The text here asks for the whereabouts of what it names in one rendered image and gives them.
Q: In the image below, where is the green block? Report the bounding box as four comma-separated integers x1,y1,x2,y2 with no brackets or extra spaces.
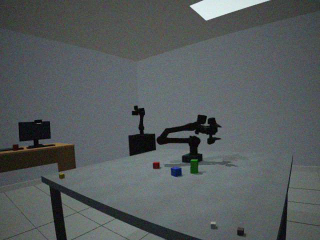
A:
190,167,198,174
190,159,199,167

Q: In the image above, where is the red block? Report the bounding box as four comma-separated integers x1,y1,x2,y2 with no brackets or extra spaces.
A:
152,162,160,169

